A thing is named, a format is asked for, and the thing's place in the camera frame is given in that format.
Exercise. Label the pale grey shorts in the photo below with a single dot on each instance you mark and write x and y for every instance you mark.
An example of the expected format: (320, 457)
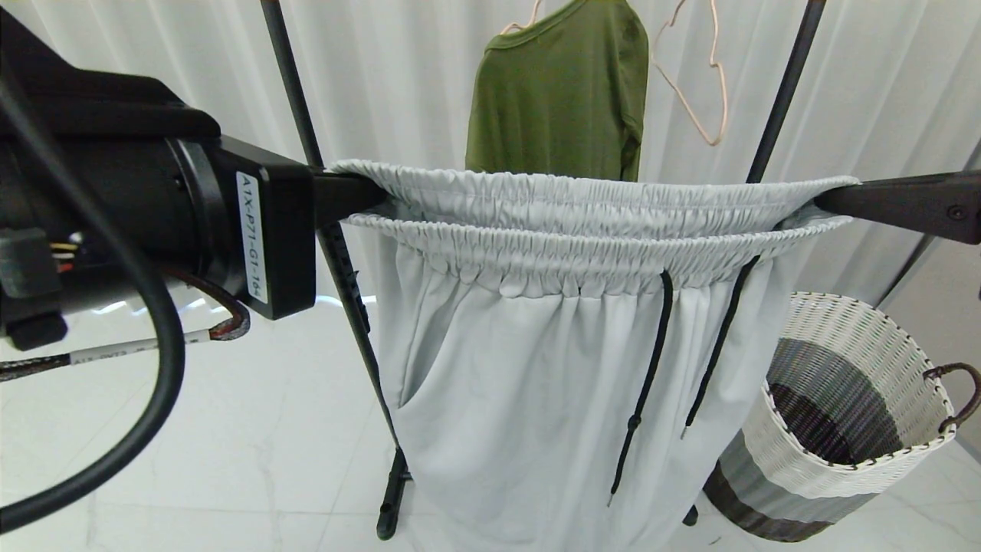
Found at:
(498, 383)

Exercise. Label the white curtain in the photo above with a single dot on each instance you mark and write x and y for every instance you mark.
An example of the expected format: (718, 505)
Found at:
(398, 77)

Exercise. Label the green long-sleeved shirt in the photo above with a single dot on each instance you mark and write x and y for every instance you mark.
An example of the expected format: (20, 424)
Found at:
(559, 92)

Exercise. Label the black clothes rack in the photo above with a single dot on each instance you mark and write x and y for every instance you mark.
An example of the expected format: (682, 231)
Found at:
(295, 92)

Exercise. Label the white laundry basket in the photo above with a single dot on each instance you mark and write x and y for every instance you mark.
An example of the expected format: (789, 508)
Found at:
(866, 345)

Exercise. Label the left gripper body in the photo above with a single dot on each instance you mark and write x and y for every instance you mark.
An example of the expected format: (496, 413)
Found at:
(138, 222)

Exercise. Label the pink clothes hanger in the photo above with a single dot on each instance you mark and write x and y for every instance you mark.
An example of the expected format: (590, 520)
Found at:
(534, 14)
(724, 107)

